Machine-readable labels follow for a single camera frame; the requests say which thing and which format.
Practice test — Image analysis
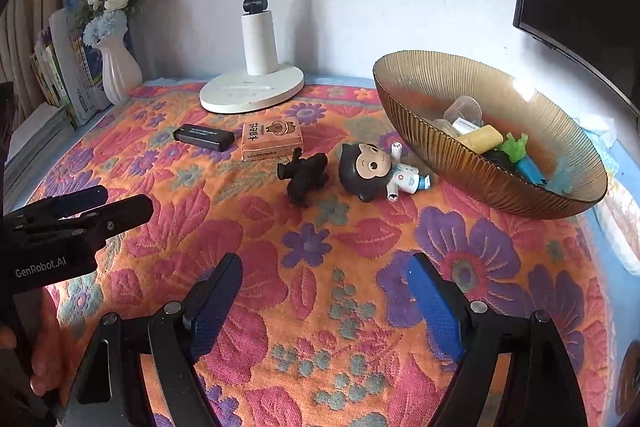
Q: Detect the blue tissue pack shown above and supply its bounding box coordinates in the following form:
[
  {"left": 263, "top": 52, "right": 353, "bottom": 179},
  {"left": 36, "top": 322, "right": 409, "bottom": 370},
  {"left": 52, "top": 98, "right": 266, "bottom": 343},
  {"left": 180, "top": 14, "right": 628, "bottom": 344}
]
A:
[{"left": 579, "top": 114, "right": 617, "bottom": 148}]

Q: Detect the white desk lamp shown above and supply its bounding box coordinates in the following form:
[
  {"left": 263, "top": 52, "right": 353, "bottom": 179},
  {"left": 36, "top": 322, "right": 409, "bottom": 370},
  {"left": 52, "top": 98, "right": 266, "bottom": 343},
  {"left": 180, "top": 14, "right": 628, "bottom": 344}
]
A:
[{"left": 200, "top": 0, "right": 304, "bottom": 115}]

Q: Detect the beige curtain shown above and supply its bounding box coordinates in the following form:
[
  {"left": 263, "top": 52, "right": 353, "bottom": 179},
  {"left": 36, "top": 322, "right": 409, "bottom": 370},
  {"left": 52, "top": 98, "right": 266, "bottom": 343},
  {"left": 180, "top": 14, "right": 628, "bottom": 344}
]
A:
[{"left": 1, "top": 0, "right": 65, "bottom": 126}]

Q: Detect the upright book stack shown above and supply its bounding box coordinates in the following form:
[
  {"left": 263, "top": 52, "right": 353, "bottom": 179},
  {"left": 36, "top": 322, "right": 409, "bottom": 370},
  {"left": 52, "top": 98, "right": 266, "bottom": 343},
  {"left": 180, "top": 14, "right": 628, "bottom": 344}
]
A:
[{"left": 32, "top": 9, "right": 111, "bottom": 127}]

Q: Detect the floral quilted table mat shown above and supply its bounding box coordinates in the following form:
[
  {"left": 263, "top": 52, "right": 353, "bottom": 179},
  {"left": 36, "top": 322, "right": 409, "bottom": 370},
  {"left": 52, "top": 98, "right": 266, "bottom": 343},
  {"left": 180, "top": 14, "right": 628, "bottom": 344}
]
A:
[{"left": 35, "top": 83, "right": 610, "bottom": 426}]

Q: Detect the black animal figurine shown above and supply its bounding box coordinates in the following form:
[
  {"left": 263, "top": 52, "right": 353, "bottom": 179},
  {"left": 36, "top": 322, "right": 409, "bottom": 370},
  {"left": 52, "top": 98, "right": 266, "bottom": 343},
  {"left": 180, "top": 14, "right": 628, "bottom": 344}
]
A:
[{"left": 277, "top": 147, "right": 329, "bottom": 208}]

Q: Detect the white flat box stack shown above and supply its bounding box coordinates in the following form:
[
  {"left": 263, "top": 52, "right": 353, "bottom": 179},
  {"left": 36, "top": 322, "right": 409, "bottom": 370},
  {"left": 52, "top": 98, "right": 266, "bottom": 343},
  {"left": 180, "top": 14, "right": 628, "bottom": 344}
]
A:
[{"left": 4, "top": 103, "right": 74, "bottom": 190}]

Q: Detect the white ribbed vase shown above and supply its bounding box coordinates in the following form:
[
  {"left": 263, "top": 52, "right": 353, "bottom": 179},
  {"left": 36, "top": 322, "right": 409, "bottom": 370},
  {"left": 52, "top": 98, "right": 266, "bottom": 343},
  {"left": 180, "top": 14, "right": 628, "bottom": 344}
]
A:
[{"left": 98, "top": 31, "right": 142, "bottom": 106}]

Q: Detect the blue rectangular box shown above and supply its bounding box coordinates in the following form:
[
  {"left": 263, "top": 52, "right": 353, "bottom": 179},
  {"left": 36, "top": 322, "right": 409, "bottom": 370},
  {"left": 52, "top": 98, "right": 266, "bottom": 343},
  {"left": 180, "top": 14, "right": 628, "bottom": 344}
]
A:
[{"left": 515, "top": 155, "right": 547, "bottom": 186}]

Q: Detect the black device with yellow label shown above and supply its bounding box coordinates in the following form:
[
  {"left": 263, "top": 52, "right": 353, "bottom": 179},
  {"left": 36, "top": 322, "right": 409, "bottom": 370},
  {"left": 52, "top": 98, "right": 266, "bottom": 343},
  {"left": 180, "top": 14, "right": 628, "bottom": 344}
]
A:
[{"left": 483, "top": 150, "right": 516, "bottom": 173}]

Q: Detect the phone on wooden stand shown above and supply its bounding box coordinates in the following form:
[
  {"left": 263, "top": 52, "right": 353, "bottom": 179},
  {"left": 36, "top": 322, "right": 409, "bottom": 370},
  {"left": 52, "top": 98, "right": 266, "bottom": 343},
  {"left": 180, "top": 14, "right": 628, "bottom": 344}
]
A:
[{"left": 615, "top": 340, "right": 639, "bottom": 426}]

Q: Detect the black USB stick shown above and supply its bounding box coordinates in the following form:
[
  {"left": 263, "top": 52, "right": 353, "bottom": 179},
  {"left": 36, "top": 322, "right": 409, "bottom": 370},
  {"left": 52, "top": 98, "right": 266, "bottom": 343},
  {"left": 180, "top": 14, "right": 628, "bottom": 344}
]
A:
[{"left": 172, "top": 124, "right": 235, "bottom": 152}]

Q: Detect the green teal jelly toy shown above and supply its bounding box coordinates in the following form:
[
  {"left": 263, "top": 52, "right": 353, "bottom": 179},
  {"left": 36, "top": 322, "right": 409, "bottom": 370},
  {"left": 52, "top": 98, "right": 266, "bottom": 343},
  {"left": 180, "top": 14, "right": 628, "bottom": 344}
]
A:
[{"left": 546, "top": 157, "right": 574, "bottom": 195}]

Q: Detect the orange card box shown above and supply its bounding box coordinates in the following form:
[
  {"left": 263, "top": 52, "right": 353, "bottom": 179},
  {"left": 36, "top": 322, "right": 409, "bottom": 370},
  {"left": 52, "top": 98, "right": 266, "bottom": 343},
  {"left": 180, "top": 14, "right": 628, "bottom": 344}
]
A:
[{"left": 240, "top": 117, "right": 304, "bottom": 160}]

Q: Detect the brown glass bowl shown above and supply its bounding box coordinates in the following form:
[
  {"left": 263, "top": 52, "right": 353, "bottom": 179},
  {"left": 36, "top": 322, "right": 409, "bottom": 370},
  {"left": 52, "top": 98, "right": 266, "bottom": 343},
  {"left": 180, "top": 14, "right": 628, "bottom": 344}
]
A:
[{"left": 373, "top": 50, "right": 608, "bottom": 220}]

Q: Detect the green translucent toy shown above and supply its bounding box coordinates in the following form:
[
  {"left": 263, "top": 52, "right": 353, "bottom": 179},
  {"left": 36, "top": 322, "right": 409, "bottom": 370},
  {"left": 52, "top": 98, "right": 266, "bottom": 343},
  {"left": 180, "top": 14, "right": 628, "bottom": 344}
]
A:
[{"left": 498, "top": 132, "right": 528, "bottom": 164}]

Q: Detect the person's left hand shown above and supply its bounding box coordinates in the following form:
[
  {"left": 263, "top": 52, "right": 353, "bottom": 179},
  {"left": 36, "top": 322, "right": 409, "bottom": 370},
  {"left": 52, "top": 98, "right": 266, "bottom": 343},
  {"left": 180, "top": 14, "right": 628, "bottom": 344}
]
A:
[{"left": 29, "top": 288, "right": 65, "bottom": 397}]

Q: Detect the monkey astronaut figurine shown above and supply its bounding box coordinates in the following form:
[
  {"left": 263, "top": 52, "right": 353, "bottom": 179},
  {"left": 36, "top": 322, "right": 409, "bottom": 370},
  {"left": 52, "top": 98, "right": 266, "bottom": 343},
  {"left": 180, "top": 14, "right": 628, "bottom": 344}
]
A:
[{"left": 338, "top": 142, "right": 431, "bottom": 202}]

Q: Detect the yellow lighter tube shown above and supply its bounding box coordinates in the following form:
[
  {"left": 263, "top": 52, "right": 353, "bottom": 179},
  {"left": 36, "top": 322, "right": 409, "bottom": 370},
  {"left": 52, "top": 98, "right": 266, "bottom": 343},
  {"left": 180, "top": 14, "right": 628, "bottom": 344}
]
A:
[{"left": 457, "top": 124, "right": 504, "bottom": 155}]

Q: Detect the clear plastic cup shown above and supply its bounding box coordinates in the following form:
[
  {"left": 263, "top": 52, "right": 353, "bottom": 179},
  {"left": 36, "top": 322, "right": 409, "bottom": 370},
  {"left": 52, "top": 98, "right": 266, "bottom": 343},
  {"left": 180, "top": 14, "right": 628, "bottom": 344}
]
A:
[{"left": 431, "top": 95, "right": 483, "bottom": 138}]

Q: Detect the white oval dish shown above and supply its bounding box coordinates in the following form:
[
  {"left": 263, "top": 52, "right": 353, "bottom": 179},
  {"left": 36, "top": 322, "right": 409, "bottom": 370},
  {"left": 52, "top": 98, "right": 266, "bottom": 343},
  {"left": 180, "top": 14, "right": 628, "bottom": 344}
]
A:
[{"left": 596, "top": 183, "right": 640, "bottom": 277}]

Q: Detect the white charger plug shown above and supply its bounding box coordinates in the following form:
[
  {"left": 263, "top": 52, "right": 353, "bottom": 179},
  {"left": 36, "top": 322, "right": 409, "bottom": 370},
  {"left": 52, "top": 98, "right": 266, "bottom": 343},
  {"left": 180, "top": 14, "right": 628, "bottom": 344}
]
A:
[{"left": 452, "top": 117, "right": 480, "bottom": 135}]

